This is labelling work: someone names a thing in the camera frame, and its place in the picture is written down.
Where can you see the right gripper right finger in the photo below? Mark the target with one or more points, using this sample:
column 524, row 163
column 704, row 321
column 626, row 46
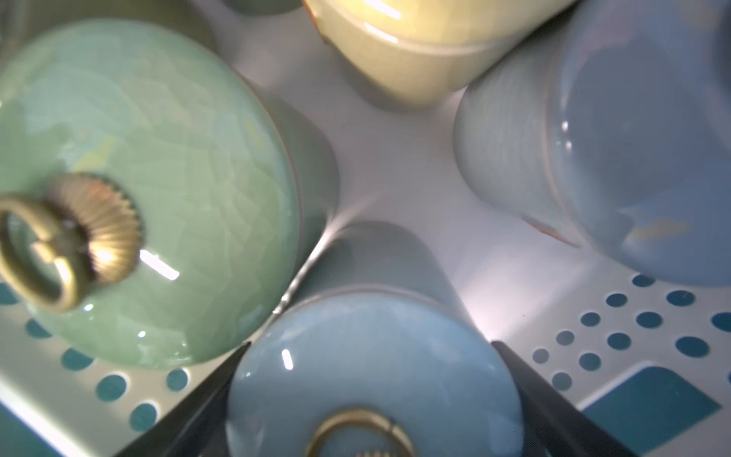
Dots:
column 562, row 429

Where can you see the green tea canister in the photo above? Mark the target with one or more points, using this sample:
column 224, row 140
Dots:
column 155, row 205

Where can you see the yellow tea canister back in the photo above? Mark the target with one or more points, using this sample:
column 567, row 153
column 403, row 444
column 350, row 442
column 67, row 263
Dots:
column 411, row 55

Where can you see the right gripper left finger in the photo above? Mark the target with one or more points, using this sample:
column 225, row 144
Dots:
column 187, row 429

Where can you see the grey-blue tea canister back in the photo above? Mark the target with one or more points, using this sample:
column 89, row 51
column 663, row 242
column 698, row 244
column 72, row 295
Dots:
column 609, row 129

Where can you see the pale blue tea canister front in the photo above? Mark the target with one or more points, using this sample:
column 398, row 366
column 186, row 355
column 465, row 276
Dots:
column 376, row 356

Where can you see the white perforated plastic basket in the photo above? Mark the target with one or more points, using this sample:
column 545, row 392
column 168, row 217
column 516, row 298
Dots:
column 600, row 323

